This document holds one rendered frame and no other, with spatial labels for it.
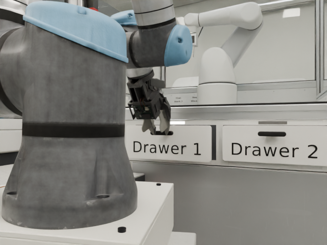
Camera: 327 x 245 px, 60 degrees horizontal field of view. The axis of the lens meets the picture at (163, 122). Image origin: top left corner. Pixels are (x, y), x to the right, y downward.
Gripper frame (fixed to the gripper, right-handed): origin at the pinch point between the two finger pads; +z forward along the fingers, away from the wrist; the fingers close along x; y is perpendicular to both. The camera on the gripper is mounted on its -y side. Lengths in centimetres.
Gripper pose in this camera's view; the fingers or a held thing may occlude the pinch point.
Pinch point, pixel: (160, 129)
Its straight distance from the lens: 86.5
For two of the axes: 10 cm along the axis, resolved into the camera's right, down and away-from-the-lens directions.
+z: 2.3, 8.2, 5.2
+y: -3.2, 5.7, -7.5
